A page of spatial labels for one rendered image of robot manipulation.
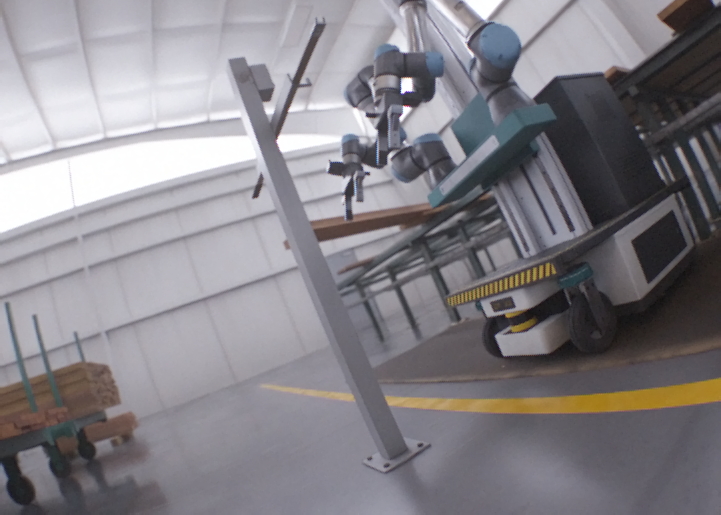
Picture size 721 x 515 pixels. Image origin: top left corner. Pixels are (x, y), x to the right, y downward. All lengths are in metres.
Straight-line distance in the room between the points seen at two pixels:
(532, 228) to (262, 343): 8.34
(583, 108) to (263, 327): 8.73
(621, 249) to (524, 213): 0.51
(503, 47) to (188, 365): 8.89
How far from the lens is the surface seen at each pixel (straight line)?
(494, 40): 1.11
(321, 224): 2.00
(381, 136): 1.10
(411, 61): 1.10
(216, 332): 9.38
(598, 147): 1.40
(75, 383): 3.35
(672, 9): 1.62
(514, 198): 1.54
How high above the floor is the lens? 0.40
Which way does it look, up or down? 9 degrees up
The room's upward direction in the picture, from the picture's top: 24 degrees counter-clockwise
